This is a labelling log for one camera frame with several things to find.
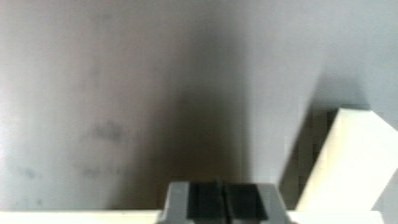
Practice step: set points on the white cabinet body box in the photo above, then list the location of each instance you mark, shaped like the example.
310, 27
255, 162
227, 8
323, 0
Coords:
179, 90

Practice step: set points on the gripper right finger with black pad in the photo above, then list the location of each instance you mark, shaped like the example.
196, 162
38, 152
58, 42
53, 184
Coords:
255, 204

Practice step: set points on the white U-shaped boundary fence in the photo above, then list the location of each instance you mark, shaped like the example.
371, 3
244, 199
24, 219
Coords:
356, 164

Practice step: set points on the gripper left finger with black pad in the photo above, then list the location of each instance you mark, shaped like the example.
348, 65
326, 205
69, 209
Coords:
195, 206

